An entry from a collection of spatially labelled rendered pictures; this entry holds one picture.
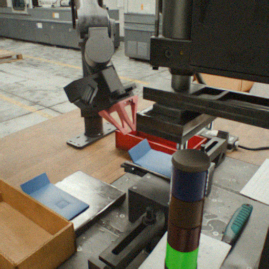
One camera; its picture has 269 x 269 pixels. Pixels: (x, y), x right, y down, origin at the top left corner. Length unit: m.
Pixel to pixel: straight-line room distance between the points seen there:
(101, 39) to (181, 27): 0.17
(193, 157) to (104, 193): 0.44
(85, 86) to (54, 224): 0.28
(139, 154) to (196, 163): 0.42
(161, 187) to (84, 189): 0.20
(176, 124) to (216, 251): 0.22
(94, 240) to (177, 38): 0.41
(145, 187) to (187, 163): 0.33
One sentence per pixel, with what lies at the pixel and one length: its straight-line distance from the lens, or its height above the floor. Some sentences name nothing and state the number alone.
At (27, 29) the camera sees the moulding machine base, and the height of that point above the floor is 0.38.
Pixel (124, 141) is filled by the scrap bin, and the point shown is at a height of 0.93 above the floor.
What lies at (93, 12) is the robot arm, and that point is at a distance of 0.72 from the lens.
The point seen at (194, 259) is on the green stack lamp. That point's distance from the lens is 0.37.
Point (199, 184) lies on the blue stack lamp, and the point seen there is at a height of 1.17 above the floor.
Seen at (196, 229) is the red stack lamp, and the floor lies 1.12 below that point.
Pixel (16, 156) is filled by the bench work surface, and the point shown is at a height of 0.90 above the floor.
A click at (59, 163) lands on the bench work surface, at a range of 0.89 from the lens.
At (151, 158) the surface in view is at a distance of 0.70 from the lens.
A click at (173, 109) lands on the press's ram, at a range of 0.54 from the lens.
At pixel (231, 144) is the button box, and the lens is 0.95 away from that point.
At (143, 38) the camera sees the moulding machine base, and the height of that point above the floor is 0.51.
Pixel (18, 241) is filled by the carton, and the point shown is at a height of 0.91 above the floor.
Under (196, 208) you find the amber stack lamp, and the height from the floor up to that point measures 1.15.
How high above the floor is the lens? 1.34
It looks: 25 degrees down
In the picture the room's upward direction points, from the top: straight up
